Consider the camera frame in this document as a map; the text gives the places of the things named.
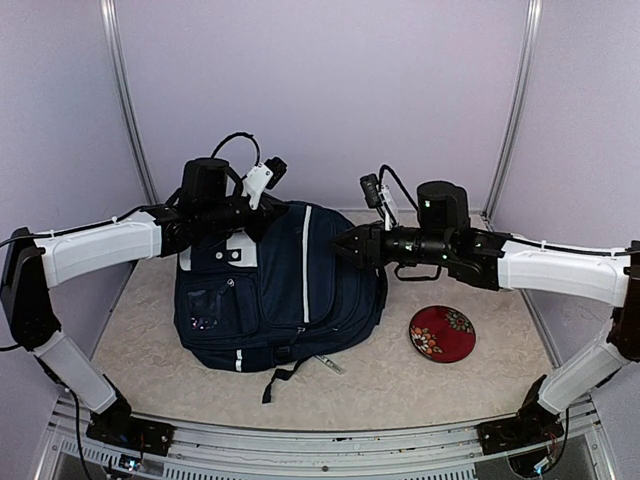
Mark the red floral plate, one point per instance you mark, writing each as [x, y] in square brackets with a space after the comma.
[442, 334]

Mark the aluminium corner post right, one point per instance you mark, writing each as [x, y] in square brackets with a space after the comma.
[526, 60]

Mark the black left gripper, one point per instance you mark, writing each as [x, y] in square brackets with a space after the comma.
[270, 208]

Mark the aluminium corner post left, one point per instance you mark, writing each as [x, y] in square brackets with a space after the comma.
[110, 22]

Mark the navy blue student backpack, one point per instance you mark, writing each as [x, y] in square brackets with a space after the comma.
[246, 307]

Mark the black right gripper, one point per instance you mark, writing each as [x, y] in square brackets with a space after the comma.
[372, 235]

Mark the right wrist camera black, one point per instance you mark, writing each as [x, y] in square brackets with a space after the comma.
[379, 198]

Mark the aluminium corner post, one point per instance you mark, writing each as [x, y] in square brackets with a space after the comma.
[526, 60]
[110, 22]

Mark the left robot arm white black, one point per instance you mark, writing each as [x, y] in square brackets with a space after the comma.
[212, 200]

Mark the aluminium front rail frame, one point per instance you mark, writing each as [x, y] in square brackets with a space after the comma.
[199, 448]

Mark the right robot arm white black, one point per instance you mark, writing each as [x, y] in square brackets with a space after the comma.
[496, 261]

